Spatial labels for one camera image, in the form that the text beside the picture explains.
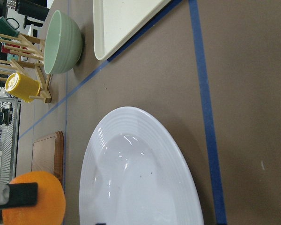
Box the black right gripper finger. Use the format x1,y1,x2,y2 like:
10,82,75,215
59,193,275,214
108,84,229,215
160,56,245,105
0,182,38,210

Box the orange fruit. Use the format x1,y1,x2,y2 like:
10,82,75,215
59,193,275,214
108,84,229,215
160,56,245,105
2,171,67,225

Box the brown wooden tray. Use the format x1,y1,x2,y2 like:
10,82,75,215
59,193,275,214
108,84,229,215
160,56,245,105
31,131,64,185

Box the cream bear tray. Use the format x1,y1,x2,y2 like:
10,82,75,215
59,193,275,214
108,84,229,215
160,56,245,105
93,0,170,60

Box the yellow mug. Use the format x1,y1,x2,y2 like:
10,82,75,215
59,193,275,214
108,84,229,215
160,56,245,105
5,73,40,103

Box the white round plate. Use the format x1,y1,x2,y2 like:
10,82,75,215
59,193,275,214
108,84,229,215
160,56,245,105
79,107,204,225

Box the wooden peg drying rack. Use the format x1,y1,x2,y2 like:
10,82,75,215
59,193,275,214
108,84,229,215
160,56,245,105
0,33,52,103

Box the light green bowl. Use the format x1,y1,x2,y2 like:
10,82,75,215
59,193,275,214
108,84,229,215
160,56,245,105
44,10,82,74

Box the dark green mug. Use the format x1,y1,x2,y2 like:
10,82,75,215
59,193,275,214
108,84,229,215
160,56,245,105
0,16,20,37

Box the black water bottle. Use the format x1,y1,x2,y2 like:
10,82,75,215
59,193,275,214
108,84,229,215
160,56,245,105
6,0,49,21

